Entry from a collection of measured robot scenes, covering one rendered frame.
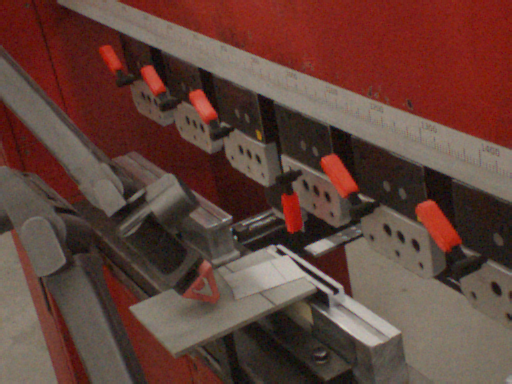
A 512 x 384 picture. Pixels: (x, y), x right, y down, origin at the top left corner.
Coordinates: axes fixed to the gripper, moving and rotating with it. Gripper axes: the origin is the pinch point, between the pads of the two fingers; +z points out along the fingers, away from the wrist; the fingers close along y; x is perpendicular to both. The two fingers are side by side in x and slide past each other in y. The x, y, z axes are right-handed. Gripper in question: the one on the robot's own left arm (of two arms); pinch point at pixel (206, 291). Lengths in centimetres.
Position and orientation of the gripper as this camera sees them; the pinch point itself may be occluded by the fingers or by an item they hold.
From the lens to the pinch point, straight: 163.5
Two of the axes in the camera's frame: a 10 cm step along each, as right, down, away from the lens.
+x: -6.6, 7.4, -1.2
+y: -4.9, -3.0, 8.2
